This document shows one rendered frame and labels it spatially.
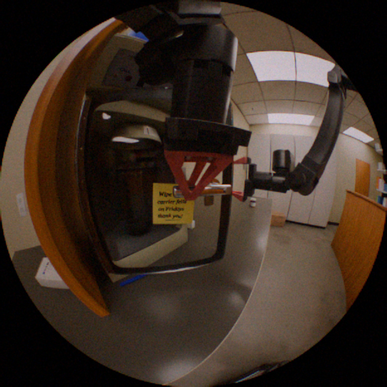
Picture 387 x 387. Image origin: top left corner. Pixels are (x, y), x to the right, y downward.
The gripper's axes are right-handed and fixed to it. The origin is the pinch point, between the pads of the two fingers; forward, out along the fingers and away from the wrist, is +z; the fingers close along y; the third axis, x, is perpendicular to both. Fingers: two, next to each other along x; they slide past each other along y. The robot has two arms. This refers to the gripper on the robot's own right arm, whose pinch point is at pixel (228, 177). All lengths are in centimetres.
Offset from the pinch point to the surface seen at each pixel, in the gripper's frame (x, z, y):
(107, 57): 38.9, 4.6, 25.9
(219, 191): 23.0, -7.7, -0.3
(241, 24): -20, -20, 145
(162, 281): 28.7, 3.6, -26.2
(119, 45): 38.0, 2.5, 28.1
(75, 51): 47, 3, 26
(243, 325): -6, -36, -120
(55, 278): 60, 17, -22
